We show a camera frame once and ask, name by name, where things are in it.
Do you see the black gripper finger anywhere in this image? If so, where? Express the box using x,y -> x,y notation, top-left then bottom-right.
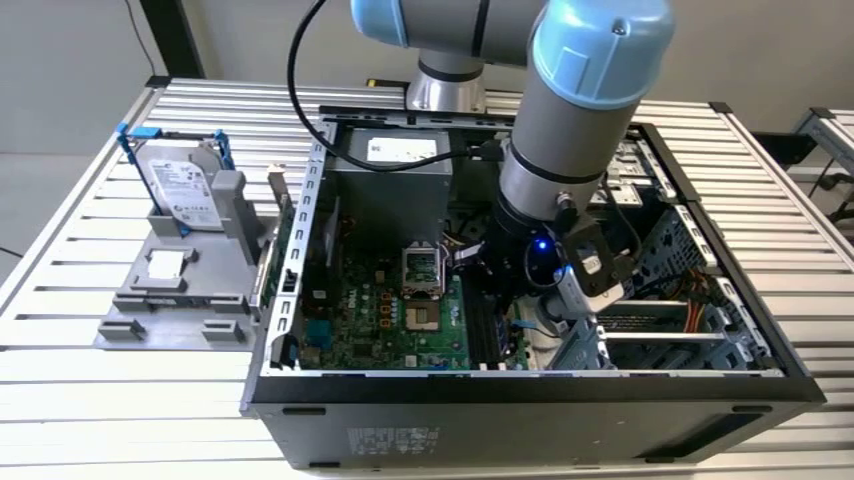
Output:
453,241 -> 493,275

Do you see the black RAM slot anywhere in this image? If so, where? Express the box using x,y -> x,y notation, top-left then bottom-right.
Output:
475,294 -> 510,371
461,274 -> 489,371

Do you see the metal socket cover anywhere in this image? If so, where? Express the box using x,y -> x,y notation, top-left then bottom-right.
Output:
399,241 -> 447,300

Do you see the CPU socket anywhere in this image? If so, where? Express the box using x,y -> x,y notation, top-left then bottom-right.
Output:
403,298 -> 446,334

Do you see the grey power supply box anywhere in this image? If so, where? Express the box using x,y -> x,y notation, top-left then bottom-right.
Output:
325,127 -> 455,251

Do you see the silver optical drive cage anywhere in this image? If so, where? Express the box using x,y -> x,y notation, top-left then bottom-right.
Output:
597,132 -> 669,211

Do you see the perforated metal drive cage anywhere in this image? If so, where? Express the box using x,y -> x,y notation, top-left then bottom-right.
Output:
626,204 -> 782,374

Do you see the green motherboard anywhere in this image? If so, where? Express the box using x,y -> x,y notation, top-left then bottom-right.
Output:
297,249 -> 535,372

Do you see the silver disk bay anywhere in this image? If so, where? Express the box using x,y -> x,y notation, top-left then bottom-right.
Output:
566,299 -> 762,372

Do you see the green graphics card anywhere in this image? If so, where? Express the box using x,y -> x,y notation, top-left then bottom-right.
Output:
253,164 -> 299,321

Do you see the black open PC case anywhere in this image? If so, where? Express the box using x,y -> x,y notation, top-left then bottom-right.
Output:
238,103 -> 829,471

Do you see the grey parts rack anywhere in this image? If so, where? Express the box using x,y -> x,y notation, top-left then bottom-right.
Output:
92,169 -> 282,351

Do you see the silver CPU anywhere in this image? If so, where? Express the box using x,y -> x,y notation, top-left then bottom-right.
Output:
146,251 -> 186,280

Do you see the hard disk in blue carrier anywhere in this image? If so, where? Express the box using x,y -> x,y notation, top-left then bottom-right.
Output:
114,121 -> 237,236

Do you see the neighbouring slatted metal table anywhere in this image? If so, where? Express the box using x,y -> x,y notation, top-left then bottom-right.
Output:
790,107 -> 854,176

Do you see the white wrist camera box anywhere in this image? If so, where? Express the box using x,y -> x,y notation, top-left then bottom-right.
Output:
557,217 -> 636,314

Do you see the red yellow wire bundle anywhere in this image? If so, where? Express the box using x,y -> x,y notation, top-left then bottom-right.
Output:
673,269 -> 713,334

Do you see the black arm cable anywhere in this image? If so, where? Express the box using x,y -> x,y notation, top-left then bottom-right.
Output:
286,0 -> 509,174

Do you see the black upright post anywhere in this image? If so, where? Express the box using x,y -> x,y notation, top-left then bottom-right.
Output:
139,0 -> 207,80

